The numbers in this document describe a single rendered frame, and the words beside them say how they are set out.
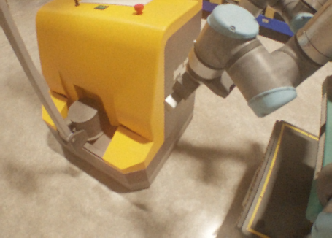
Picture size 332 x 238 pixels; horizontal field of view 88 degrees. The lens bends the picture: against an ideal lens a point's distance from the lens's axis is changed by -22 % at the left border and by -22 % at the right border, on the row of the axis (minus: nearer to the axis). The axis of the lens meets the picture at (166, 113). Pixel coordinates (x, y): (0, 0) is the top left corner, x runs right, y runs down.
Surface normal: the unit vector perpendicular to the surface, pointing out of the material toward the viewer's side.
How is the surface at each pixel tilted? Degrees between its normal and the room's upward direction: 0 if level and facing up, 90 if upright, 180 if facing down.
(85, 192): 0
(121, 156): 22
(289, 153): 0
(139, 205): 0
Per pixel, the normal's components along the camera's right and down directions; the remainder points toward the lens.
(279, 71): 0.18, -0.37
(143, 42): -0.46, 0.39
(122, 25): -0.36, 0.02
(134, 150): -0.20, -0.35
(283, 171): -0.02, -0.65
